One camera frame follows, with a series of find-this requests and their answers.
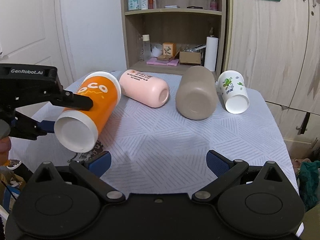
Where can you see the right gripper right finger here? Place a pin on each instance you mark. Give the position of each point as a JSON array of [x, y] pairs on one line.
[[228, 174]]

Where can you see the wooden shelf unit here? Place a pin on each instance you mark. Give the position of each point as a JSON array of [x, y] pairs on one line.
[[187, 23]]

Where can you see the pink cup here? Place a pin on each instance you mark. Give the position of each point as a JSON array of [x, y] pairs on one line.
[[144, 88]]

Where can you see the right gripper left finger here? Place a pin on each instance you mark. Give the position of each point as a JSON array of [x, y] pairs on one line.
[[89, 173]]

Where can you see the small cardboard box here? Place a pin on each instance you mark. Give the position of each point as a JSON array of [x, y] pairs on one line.
[[192, 58]]

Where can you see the white door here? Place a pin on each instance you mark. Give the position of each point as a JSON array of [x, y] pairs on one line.
[[30, 35]]

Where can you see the orange paper cup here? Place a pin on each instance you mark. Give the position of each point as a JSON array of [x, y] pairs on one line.
[[77, 130]]

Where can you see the white floral cup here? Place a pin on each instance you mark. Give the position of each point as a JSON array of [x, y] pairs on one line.
[[232, 88]]

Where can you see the taupe brown cup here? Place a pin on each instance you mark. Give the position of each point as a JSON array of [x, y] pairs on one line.
[[196, 97]]

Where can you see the teal lotion bottle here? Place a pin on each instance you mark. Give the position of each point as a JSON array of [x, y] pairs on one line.
[[133, 5]]

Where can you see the wooden picture box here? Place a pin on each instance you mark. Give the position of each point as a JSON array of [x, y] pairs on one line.
[[169, 49]]

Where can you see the pink small bottle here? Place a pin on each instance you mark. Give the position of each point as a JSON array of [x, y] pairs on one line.
[[214, 5]]

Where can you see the wooden wardrobe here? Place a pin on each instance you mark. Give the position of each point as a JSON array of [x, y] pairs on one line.
[[275, 46]]

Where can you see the clear bottle beige cap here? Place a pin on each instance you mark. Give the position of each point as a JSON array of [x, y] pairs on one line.
[[145, 48]]

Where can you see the white patterned tablecloth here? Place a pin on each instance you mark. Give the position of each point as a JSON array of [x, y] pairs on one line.
[[157, 150]]

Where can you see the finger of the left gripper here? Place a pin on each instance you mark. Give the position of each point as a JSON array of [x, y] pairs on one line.
[[24, 127], [68, 99]]

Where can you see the pink flat packs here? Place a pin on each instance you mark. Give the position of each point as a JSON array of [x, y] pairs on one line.
[[156, 62]]

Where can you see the white paper roll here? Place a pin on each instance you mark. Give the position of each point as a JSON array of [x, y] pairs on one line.
[[211, 53]]

